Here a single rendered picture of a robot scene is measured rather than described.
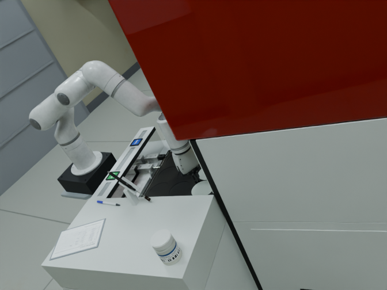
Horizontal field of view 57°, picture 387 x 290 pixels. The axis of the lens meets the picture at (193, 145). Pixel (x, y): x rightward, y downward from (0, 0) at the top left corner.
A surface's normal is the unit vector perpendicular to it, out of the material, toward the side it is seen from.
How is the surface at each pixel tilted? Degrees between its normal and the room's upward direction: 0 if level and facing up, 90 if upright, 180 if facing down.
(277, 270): 90
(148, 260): 0
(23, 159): 90
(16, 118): 90
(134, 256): 0
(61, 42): 90
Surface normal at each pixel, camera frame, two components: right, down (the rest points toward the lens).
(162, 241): -0.36, -0.78
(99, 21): 0.82, 0.00
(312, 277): -0.32, 0.62
